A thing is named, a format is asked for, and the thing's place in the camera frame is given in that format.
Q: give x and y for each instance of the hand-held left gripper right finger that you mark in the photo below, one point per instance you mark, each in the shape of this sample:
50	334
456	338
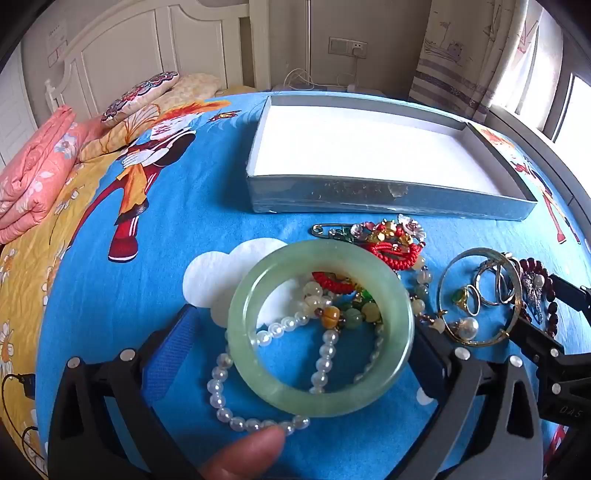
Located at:
431	364

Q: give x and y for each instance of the silver metal brooch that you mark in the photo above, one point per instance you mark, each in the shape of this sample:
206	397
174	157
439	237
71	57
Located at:
330	229

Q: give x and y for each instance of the grey shallow cardboard box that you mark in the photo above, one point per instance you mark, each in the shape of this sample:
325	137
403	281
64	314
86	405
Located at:
360	143

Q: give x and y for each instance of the pale yellow pillow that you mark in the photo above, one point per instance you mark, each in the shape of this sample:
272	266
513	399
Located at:
194	85

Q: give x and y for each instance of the pink floral quilt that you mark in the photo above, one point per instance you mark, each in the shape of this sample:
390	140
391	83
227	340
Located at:
32	175

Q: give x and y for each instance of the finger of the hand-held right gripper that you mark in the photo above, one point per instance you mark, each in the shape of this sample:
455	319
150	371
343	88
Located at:
531	337
570	293

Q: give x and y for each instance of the white wooden headboard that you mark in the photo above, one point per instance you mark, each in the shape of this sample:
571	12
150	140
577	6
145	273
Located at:
138	41

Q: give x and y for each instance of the flower hair ornament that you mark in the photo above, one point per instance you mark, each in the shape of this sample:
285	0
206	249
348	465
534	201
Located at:
392	228

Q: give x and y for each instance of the window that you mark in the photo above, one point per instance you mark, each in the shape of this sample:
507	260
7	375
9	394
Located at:
572	115

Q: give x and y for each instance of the grey wall socket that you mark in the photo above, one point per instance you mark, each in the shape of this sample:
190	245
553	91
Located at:
346	47

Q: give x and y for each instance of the white wall notice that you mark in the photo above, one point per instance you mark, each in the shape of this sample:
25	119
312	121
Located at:
57	44

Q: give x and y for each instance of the white wardrobe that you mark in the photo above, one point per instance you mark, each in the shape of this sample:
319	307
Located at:
14	115

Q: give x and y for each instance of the yellow floral bedsheet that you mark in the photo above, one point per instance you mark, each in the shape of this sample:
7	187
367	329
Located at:
27	277

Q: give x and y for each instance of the white pole lamp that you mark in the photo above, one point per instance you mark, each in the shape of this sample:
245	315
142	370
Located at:
307	41

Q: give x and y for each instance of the blue cartoon printed bedsheet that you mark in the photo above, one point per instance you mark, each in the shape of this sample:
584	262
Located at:
184	207

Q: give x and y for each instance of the green jade bangle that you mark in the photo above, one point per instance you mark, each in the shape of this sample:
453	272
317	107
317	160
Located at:
240	323

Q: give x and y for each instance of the printed curtain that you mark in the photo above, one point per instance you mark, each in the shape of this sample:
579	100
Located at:
461	60

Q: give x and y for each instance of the gold bangle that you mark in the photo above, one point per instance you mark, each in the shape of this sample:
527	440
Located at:
485	250

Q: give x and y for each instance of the pearl gold pendant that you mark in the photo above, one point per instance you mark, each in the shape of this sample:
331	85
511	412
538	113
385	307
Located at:
468	328

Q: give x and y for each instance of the person's left hand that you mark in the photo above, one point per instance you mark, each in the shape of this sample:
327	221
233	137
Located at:
244	454

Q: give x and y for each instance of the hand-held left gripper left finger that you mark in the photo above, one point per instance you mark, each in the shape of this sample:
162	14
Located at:
171	350

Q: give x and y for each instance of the patterned round pillow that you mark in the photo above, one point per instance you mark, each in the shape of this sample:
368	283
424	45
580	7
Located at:
138	97

